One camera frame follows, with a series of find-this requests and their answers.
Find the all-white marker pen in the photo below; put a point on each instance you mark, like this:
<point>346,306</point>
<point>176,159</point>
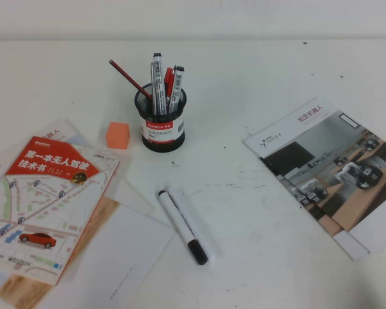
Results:
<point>196,219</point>

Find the black mesh pen holder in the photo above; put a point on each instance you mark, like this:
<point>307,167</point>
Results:
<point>162,130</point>

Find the red pen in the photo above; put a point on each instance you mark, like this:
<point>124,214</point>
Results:
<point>169,80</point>

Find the white marker with black cap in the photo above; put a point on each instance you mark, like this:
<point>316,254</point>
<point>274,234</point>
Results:
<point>177,219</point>

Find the white marker with grey cap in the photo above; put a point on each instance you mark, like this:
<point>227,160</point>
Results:
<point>177,85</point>

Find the translucent white sheet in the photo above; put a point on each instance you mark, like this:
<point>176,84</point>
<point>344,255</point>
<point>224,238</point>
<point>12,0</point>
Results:
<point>128,196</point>

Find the orange foam cube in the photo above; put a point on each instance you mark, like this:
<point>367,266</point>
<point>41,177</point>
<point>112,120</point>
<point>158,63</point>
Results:
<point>117,136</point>

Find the tall white black-capped marker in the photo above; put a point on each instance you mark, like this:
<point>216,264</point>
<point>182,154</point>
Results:
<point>159,83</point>

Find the red pencil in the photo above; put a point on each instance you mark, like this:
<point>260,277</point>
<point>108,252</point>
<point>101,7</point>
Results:
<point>128,78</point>

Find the wood-print brochure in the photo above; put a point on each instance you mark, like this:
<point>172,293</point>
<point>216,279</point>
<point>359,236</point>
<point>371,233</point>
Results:
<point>104,214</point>

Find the plain white booklet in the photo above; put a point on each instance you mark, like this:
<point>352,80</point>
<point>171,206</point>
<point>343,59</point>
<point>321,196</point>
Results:
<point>132,248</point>

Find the AgileX robot photo brochure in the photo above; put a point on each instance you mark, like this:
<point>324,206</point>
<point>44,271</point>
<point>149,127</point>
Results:
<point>325,161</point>

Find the white brochure with red characters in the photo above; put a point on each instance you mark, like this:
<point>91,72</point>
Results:
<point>51,128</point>

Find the orange map-cover book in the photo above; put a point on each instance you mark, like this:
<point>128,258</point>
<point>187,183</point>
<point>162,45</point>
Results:
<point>51,199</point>

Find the white-edged brochure underneath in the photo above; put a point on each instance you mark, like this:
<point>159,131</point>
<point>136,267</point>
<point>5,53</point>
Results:
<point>352,246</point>

